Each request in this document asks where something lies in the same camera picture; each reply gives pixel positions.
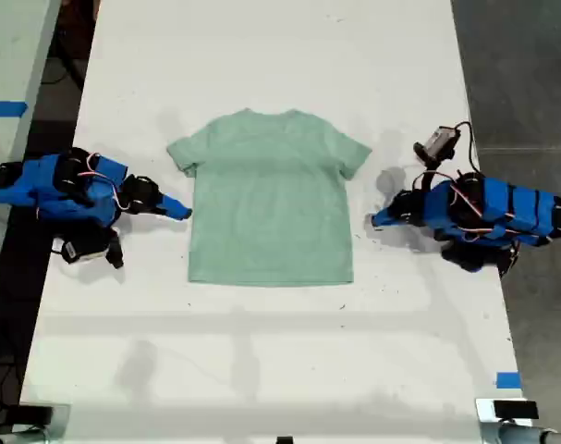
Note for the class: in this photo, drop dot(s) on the grey metal pipe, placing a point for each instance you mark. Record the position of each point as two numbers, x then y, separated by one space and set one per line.
525 435
12 437

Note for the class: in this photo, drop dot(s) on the curved black camera stalk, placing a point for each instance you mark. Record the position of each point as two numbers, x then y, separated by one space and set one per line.
429 173

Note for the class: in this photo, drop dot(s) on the black camera box white label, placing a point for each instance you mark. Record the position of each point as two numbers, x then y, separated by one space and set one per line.
83 245

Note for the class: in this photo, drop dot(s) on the black grey camera box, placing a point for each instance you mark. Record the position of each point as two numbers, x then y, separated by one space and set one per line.
439 141

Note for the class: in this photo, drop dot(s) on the white side table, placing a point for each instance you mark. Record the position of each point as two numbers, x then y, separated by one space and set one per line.
7 69

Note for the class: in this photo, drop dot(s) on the long blue tape strip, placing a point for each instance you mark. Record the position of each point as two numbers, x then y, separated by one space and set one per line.
5 108

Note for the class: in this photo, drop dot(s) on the small black box grey bracket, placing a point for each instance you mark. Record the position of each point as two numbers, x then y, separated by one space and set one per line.
35 415

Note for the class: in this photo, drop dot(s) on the short black camera stalk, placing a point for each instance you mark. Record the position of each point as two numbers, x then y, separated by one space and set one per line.
116 252

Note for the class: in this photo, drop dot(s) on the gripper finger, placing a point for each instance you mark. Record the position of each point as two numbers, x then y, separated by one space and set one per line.
171 213
174 203
387 213
387 223

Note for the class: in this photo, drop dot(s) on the short blue tape strip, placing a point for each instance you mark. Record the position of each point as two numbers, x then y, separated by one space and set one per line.
508 380

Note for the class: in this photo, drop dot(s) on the small black box white bracket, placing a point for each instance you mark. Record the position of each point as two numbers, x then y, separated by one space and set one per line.
515 410

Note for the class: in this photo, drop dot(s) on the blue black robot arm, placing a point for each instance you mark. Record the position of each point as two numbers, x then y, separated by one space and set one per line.
506 208
35 185

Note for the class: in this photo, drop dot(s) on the small black clamp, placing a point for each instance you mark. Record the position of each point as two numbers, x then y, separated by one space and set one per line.
284 440

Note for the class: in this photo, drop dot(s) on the pale green T-shirt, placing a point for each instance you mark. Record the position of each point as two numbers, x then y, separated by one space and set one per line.
271 208

